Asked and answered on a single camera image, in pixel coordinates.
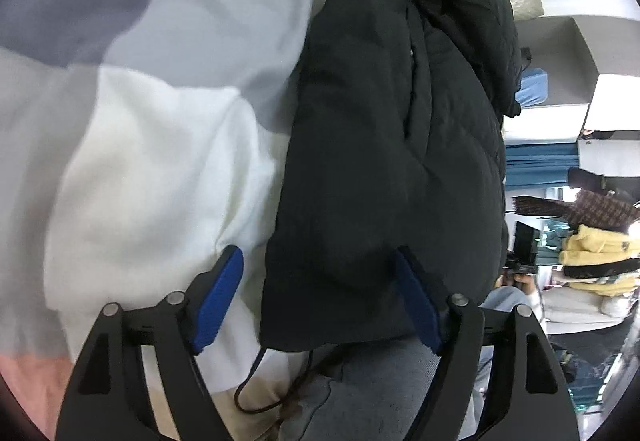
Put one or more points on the dark hanging clothes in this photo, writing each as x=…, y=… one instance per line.
x=605, y=203

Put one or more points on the pastel patchwork duvet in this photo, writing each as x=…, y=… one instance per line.
x=138, y=139

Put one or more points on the yellow folded clothes stack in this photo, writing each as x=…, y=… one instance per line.
x=593, y=256

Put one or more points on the light blue towel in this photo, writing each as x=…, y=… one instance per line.
x=534, y=88

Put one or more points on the black puffer jacket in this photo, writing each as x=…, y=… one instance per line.
x=396, y=142

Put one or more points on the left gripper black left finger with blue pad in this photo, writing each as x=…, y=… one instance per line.
x=107, y=397

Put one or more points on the person's right hand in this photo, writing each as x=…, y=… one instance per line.
x=526, y=283

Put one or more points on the grey wardrobe shelf unit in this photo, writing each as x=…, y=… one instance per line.
x=592, y=64

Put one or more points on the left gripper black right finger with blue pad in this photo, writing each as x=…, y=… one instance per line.
x=497, y=377

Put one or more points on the grey trousers of person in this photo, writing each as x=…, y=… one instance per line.
x=368, y=392

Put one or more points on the blue curtain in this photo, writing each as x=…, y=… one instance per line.
x=540, y=166

